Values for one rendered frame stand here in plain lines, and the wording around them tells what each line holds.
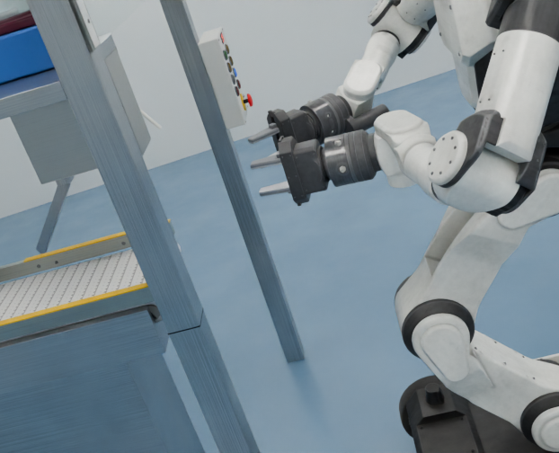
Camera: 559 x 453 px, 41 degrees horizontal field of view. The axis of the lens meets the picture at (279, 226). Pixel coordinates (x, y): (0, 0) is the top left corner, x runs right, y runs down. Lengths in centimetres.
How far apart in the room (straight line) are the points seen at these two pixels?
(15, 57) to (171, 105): 354
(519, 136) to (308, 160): 41
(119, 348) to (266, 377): 114
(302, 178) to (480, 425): 86
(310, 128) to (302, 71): 338
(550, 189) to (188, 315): 68
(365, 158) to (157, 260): 39
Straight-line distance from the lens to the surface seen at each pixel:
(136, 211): 124
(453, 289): 149
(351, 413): 229
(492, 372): 162
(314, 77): 489
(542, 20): 108
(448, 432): 187
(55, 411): 163
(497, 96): 103
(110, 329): 143
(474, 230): 140
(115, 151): 120
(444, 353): 150
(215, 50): 213
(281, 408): 239
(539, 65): 106
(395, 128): 121
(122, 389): 157
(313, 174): 129
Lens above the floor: 145
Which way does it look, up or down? 24 degrees down
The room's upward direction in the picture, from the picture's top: 18 degrees counter-clockwise
